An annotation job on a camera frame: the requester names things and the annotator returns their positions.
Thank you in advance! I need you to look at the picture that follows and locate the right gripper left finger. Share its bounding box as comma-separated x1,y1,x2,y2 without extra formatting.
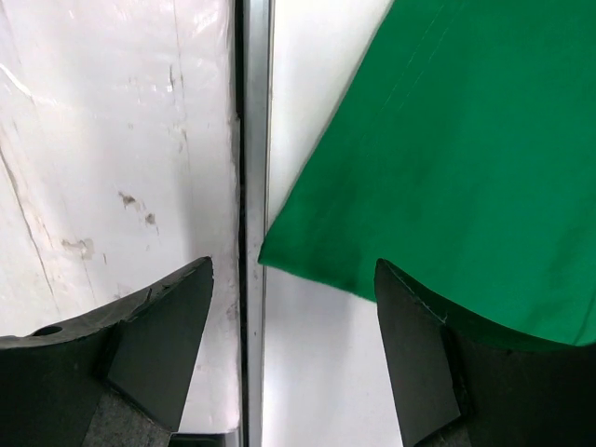
1,257,213,446

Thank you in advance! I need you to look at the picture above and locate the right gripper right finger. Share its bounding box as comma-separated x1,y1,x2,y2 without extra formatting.
374,260,595,446

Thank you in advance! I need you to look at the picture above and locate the aluminium table edge rail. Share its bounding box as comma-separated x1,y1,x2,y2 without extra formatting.
235,0,272,446

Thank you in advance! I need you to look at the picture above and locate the silver tape sheet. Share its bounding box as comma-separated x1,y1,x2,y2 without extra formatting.
1,1,239,433

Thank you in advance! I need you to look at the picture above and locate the green t shirt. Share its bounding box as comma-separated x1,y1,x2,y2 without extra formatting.
259,1,595,345

